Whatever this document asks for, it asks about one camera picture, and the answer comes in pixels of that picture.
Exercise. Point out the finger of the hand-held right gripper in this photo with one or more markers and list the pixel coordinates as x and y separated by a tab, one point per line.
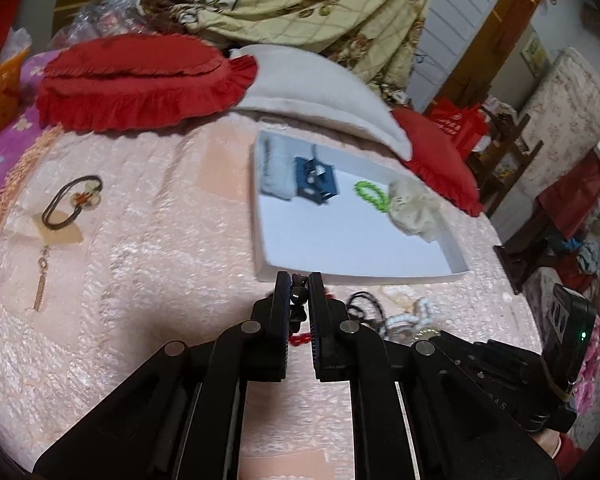
455	347

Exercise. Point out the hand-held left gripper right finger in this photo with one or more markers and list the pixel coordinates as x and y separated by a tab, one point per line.
316	310

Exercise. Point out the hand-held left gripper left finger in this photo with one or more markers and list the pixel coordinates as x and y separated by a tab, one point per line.
281	310

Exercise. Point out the white shallow tray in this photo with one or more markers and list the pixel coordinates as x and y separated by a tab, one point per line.
360	250

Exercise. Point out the person's right forearm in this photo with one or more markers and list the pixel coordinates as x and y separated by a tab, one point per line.
562	452

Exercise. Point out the pink quilted bedspread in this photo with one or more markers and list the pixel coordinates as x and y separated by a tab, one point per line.
155	285

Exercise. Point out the blue hair claw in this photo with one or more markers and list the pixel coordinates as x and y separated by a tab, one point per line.
316	177

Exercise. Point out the light blue scrunchie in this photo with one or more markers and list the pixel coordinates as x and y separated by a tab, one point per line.
279	170

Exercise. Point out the cream lace scrunchie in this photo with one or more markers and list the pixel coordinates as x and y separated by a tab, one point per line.
415	207

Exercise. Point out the red cloth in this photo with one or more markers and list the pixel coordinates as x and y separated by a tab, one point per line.
575	195

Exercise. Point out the wooden chair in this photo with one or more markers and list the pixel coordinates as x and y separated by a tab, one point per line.
510	160

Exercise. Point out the red round pillow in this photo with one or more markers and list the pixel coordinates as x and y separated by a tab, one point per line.
440	155

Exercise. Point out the white pillow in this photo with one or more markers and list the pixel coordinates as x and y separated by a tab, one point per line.
320	90

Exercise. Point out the red shopping bag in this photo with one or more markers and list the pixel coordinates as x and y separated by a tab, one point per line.
455	122

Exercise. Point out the floral mattress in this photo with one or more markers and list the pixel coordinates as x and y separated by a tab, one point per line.
565	115

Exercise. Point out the dark hair band with ornament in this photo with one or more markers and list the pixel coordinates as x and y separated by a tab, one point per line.
65	205

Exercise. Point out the red ruffled pillow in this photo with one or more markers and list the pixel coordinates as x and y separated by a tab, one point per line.
140	80

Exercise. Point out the beige floral quilt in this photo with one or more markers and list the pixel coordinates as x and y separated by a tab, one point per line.
305	5

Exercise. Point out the purple floral sheet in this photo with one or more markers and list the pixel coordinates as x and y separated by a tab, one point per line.
5	160

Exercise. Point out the clear plastic bag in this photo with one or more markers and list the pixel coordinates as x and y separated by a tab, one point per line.
95	20

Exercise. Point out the orange plastic basket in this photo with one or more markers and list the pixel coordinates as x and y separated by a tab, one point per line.
0	95

